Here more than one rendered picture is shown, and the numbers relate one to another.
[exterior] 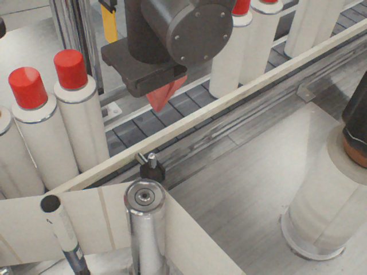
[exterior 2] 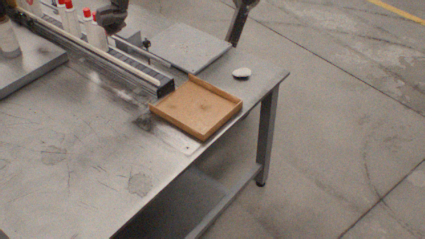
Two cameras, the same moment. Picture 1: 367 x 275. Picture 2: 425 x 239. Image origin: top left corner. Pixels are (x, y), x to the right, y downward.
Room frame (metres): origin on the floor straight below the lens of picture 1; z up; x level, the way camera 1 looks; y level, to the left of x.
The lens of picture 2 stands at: (0.90, -2.03, 2.04)
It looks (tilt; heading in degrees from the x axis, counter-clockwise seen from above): 44 degrees down; 81
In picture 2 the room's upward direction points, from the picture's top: 1 degrees counter-clockwise
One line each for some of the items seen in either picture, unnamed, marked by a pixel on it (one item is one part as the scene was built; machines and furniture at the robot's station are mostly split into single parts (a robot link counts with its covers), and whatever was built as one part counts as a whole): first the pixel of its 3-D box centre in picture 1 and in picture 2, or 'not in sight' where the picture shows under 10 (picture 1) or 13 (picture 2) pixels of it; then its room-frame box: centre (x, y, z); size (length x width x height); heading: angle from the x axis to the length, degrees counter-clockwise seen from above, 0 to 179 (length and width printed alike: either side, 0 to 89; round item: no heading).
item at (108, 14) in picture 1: (109, 24); not in sight; (0.38, 0.10, 1.09); 0.03 x 0.01 x 0.06; 41
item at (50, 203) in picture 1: (69, 244); not in sight; (0.16, 0.11, 0.97); 0.02 x 0.02 x 0.19
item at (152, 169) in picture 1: (153, 178); (30, 25); (0.30, 0.04, 0.89); 0.03 x 0.03 x 0.12; 41
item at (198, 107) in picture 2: not in sight; (195, 105); (1.06, -0.70, 0.85); 0.30 x 0.26 x 0.04; 131
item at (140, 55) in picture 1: (153, 32); not in sight; (0.33, 0.04, 1.12); 0.10 x 0.07 x 0.07; 130
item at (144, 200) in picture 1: (147, 239); not in sight; (0.17, 0.03, 0.97); 0.05 x 0.05 x 0.19
